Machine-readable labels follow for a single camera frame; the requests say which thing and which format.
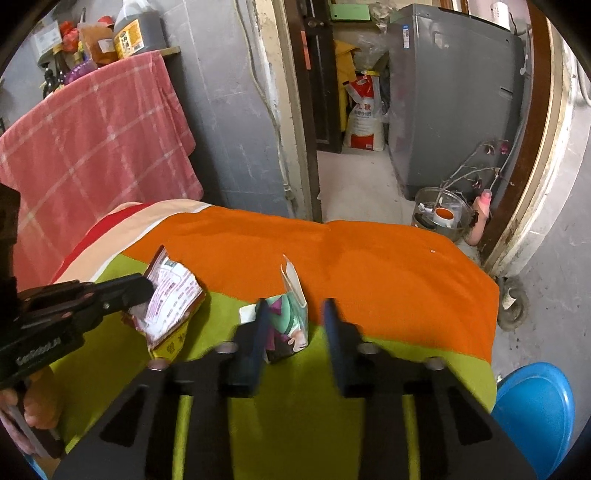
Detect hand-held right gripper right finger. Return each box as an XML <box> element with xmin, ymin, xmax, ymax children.
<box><xmin>322</xmin><ymin>298</ymin><xmax>539</xmax><ymax>480</ymax></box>

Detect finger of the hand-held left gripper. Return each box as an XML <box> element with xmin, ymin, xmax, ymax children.
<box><xmin>18</xmin><ymin>273</ymin><xmax>155</xmax><ymax>330</ymax></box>

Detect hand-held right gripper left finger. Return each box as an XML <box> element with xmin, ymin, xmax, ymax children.
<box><xmin>53</xmin><ymin>299</ymin><xmax>273</xmax><ymax>480</ymax></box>

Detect green and white carton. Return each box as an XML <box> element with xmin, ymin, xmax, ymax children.
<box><xmin>238</xmin><ymin>255</ymin><xmax>309</xmax><ymax>365</ymax></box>

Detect yellow snack packet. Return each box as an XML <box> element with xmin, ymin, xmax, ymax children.
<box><xmin>121</xmin><ymin>244</ymin><xmax>207</xmax><ymax>361</ymax></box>

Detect blue plastic basin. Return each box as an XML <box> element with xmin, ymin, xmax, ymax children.
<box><xmin>490</xmin><ymin>362</ymin><xmax>575</xmax><ymax>480</ymax></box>

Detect person's left hand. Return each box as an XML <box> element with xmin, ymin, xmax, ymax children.
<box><xmin>22</xmin><ymin>375</ymin><xmax>62</xmax><ymax>432</ymax></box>

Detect orange and green blanket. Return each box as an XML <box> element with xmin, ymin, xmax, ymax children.
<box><xmin>11</xmin><ymin>199</ymin><xmax>501</xmax><ymax>480</ymax></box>

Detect pink plaid towel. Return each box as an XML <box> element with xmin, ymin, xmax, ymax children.
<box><xmin>0</xmin><ymin>51</ymin><xmax>204</xmax><ymax>278</ymax></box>

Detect orange and white cup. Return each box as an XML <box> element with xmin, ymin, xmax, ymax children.
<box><xmin>431</xmin><ymin>207</ymin><xmax>459</xmax><ymax>228</ymax></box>

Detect grey round floor object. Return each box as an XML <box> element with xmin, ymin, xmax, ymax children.
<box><xmin>496</xmin><ymin>276</ymin><xmax>529</xmax><ymax>330</ymax></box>

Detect pink bottle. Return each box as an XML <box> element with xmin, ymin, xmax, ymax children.
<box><xmin>464</xmin><ymin>190</ymin><xmax>492</xmax><ymax>245</ymax></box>

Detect white and red sack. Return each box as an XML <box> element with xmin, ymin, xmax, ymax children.
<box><xmin>344</xmin><ymin>71</ymin><xmax>387</xmax><ymax>151</ymax></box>

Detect purple object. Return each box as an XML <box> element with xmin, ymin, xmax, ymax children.
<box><xmin>65</xmin><ymin>62</ymin><xmax>98</xmax><ymax>84</ymax></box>

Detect dark wooden door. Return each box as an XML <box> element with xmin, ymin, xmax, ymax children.
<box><xmin>284</xmin><ymin>0</ymin><xmax>342</xmax><ymax>153</ymax></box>

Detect brown snack bag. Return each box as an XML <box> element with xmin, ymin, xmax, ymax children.
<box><xmin>78</xmin><ymin>18</ymin><xmax>118</xmax><ymax>65</ymax></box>

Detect grey washing machine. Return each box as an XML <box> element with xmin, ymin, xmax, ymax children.
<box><xmin>387</xmin><ymin>4</ymin><xmax>527</xmax><ymax>200</ymax></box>

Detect dry flower branches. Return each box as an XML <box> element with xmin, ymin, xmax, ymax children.
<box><xmin>438</xmin><ymin>141</ymin><xmax>511</xmax><ymax>208</ymax></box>

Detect red packet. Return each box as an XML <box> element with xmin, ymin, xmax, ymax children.
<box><xmin>60</xmin><ymin>21</ymin><xmax>86</xmax><ymax>51</ymax></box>

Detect dark oil jug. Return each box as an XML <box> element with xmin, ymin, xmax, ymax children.
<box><xmin>113</xmin><ymin>0</ymin><xmax>168</xmax><ymax>61</ymax></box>

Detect white package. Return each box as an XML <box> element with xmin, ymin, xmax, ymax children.
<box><xmin>30</xmin><ymin>21</ymin><xmax>63</xmax><ymax>58</ymax></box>

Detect yellow bag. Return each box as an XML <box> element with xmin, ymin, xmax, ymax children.
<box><xmin>333</xmin><ymin>41</ymin><xmax>362</xmax><ymax>132</ymax></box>

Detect clear plastic bag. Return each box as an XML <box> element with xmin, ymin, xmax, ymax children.
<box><xmin>353</xmin><ymin>44</ymin><xmax>393</xmax><ymax>77</ymax></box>

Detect green box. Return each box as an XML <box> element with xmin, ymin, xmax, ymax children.
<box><xmin>329</xmin><ymin>2</ymin><xmax>372</xmax><ymax>22</ymax></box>

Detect white plastic device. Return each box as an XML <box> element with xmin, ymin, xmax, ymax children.
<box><xmin>490</xmin><ymin>1</ymin><xmax>512</xmax><ymax>32</ymax></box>

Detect wooden door frame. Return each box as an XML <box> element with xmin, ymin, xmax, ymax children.
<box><xmin>480</xmin><ymin>0</ymin><xmax>580</xmax><ymax>278</ymax></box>

